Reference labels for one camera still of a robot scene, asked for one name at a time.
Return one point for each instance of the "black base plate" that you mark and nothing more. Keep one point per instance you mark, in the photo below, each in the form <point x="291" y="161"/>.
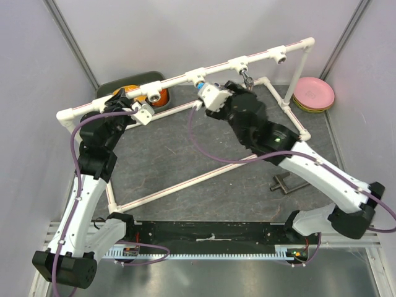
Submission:
<point x="209" y="238"/>

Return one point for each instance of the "dark metal faucet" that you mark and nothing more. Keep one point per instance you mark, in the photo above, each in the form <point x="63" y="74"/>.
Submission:
<point x="280" y="184"/>

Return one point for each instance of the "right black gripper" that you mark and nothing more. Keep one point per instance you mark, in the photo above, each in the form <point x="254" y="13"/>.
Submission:
<point x="221" y="114"/>

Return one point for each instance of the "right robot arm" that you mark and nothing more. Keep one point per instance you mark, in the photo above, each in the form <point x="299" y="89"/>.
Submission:
<point x="350" y="212"/>

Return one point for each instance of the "dark green plastic tray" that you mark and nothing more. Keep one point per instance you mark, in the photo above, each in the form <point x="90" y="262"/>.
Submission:
<point x="139" y="79"/>

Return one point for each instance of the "orange dotted plate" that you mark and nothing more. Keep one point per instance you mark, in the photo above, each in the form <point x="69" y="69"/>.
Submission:
<point x="129" y="88"/>

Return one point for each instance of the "blue plastic faucet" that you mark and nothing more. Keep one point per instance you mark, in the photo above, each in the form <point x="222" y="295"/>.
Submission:
<point x="201" y="85"/>

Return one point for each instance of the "chrome metal faucet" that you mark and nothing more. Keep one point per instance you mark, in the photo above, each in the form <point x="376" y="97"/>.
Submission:
<point x="248" y="80"/>

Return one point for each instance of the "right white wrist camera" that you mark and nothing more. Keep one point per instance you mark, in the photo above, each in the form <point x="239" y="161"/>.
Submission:
<point x="211" y="98"/>

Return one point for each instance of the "yellow green plate stack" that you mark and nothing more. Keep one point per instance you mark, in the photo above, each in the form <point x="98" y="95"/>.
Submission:
<point x="309" y="109"/>

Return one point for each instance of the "dark grey stone mat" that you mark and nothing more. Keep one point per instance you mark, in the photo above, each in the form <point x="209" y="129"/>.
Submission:
<point x="159" y="155"/>

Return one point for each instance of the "pink plate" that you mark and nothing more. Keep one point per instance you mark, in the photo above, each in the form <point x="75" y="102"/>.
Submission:
<point x="314" y="85"/>

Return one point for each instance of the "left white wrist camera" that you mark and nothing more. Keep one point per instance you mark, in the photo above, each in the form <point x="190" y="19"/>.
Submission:
<point x="144" y="113"/>

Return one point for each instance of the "white PVC pipe frame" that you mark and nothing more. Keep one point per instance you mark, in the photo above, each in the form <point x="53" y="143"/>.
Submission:
<point x="152" y="92"/>

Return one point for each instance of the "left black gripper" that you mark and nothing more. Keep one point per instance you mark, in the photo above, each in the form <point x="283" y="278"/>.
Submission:
<point x="118" y="102"/>

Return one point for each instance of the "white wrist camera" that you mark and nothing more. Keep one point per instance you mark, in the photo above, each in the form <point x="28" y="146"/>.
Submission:
<point x="144" y="113"/>
<point x="211" y="98"/>

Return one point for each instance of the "grey slotted cable duct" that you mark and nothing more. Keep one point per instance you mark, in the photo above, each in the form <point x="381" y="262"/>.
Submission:
<point x="120" y="253"/>

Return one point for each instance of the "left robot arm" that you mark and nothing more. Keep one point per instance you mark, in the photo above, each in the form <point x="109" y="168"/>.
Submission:
<point x="72" y="257"/>

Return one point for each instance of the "orange red cup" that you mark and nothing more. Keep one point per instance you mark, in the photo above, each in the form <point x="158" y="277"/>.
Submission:
<point x="164" y="99"/>

